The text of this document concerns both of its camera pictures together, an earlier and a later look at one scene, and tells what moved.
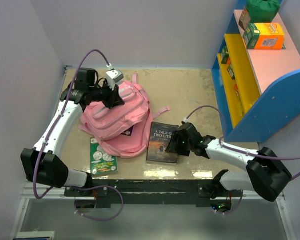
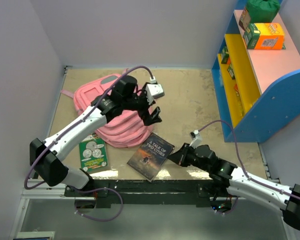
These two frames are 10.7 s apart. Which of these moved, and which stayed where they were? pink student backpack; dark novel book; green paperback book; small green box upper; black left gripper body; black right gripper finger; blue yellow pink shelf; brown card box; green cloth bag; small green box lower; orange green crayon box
Moved: green paperback book; dark novel book; pink student backpack; black right gripper finger; black left gripper body
Stayed: blue yellow pink shelf; green cloth bag; small green box upper; brown card box; small green box lower; orange green crayon box
